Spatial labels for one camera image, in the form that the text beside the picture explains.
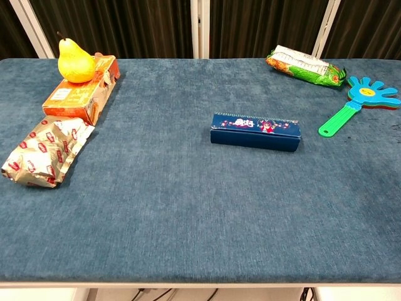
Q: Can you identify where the blue glasses case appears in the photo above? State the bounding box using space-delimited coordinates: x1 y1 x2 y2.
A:
209 112 302 153

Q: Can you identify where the blue carpeted table top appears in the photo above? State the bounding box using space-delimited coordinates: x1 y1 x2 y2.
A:
0 58 401 285

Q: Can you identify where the orange cardboard box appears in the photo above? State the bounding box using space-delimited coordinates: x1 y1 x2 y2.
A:
42 53 122 126

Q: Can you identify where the green snack packet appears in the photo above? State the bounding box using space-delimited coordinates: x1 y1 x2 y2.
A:
265 45 348 88

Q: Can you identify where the dark pleated curtain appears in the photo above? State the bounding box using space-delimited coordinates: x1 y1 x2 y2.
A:
0 0 401 60

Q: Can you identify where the yellow pear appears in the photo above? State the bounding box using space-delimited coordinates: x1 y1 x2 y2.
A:
56 31 97 84

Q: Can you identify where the gold foil snack bag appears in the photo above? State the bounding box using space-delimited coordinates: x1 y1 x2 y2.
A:
1 115 96 189

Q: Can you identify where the blue hand clapper toy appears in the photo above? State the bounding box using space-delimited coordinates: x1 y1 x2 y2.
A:
318 76 401 138

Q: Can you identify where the white upright frame post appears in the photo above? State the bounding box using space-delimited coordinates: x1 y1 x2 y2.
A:
190 0 211 60

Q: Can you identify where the white slanted frame post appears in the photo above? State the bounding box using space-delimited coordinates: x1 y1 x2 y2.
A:
312 0 341 60
9 0 56 60

